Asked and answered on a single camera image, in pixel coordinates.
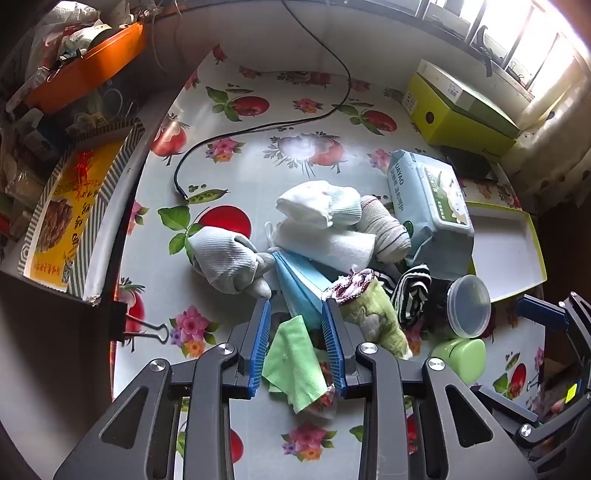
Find white ribbed sock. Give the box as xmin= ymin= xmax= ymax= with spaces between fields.
xmin=187 ymin=225 xmax=278 ymax=298

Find yellow-green cardboard box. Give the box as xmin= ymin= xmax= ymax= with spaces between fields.
xmin=404 ymin=74 xmax=518 ymax=158

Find floral plastic tablecloth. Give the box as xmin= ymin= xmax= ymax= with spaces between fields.
xmin=108 ymin=44 xmax=548 ymax=480

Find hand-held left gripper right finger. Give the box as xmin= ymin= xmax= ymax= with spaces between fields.
xmin=321 ymin=298 xmax=539 ymax=480

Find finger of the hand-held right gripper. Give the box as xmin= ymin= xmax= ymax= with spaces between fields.
xmin=516 ymin=292 xmax=591 ymax=365
xmin=472 ymin=385 xmax=541 ymax=457

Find beige striped cloth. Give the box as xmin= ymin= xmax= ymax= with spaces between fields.
xmin=355 ymin=195 xmax=413 ymax=264

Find blue face mask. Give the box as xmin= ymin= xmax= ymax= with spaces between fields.
xmin=264 ymin=222 xmax=340 ymax=330

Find black and white striped sock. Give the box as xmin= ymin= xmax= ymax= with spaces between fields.
xmin=390 ymin=263 xmax=432 ymax=330

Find black power bank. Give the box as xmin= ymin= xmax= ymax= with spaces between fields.
xmin=438 ymin=145 xmax=497 ymax=182

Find cream dotted curtain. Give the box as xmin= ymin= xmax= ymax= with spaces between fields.
xmin=501 ymin=46 xmax=591 ymax=217

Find dark green cardboard box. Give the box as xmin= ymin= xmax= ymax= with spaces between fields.
xmin=414 ymin=59 xmax=522 ymax=140

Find clear plastic round container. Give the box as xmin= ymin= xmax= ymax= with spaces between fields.
xmin=445 ymin=274 xmax=492 ymax=340

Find green plastic jar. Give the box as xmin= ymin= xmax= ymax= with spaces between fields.
xmin=430 ymin=337 xmax=488 ymax=385

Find black power cable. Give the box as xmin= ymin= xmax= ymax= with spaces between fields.
xmin=174 ymin=0 xmax=352 ymax=201

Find white socks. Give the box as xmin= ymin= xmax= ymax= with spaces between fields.
xmin=276 ymin=181 xmax=363 ymax=228

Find yellow-green shallow box tray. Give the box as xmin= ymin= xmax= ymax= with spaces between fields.
xmin=464 ymin=200 xmax=548 ymax=303

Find printed striped cardboard box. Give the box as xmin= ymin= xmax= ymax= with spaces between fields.
xmin=17 ymin=117 xmax=146 ymax=305

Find light blue wet wipes pack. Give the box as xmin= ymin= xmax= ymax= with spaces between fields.
xmin=385 ymin=150 xmax=476 ymax=281

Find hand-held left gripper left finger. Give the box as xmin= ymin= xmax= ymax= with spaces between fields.
xmin=53 ymin=298 xmax=273 ymax=480

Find white towel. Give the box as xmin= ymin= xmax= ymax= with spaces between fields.
xmin=272 ymin=219 xmax=377 ymax=278

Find pile of packets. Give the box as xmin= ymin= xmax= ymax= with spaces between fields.
xmin=9 ymin=0 xmax=116 ymax=88

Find green plush towel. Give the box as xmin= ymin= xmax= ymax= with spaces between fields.
xmin=322 ymin=268 xmax=414 ymax=361

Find window frame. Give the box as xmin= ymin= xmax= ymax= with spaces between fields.
xmin=422 ymin=0 xmax=583 ymax=93

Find black binder clip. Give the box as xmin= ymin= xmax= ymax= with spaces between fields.
xmin=107 ymin=302 xmax=171 ymax=344

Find light green cloth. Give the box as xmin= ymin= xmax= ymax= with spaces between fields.
xmin=262 ymin=315 xmax=331 ymax=414

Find orange plastic tray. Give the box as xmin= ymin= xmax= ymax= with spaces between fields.
xmin=23 ymin=21 xmax=146 ymax=114

